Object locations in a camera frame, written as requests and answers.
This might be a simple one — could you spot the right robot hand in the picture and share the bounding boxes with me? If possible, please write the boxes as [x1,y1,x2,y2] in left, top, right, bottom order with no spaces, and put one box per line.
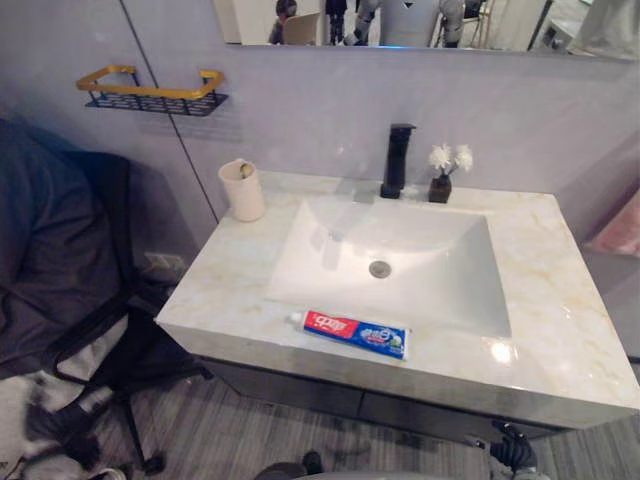
[490,419,540,480]

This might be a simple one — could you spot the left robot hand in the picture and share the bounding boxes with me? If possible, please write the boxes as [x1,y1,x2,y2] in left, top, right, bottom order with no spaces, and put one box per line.
[253,450,325,480]

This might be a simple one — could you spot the dark grey vanity cabinet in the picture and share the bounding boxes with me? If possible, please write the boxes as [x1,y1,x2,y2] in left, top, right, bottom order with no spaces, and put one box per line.
[198,355,566,447]

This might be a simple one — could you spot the red and blue toothpaste tube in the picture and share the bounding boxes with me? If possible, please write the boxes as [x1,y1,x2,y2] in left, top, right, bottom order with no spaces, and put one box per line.
[284,309,411,361]

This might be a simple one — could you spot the white ceramic sink basin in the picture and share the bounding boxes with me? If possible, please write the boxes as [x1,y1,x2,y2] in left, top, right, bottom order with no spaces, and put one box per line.
[263,194,513,339]

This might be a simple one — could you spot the pink cloth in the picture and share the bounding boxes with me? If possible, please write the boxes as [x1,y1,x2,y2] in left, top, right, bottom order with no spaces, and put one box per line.
[582,198,640,257]

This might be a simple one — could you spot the white and grey patterned blanket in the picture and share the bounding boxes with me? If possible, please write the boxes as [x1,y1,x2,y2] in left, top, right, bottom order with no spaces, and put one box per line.
[0,314,132,480]

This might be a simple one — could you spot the brown glass vase bottle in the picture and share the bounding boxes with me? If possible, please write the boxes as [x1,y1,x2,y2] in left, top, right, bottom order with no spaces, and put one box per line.
[427,173,453,205]

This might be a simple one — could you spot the white plastic cup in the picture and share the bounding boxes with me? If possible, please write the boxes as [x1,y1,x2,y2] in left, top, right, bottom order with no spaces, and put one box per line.
[217,158,267,223]

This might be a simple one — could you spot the white artificial flowers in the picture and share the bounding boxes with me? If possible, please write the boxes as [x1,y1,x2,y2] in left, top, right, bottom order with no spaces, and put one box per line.
[428,143,474,177]

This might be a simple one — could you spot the black faucet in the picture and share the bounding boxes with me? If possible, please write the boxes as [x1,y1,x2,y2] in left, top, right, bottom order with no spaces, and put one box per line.
[379,122,418,200]

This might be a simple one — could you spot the dark grey cloth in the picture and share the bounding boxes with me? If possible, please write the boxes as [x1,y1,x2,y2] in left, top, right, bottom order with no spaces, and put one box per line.
[0,117,134,382]

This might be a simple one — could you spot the black frame chair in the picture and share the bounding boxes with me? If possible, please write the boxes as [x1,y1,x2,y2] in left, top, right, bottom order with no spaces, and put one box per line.
[47,152,217,476]

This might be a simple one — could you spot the gold and black wall shelf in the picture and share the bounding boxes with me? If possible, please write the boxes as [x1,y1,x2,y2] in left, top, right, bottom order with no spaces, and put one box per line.
[75,64,230,120]

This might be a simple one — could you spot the wall mirror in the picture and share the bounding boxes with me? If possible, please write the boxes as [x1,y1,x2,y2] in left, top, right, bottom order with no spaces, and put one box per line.
[212,0,640,62]

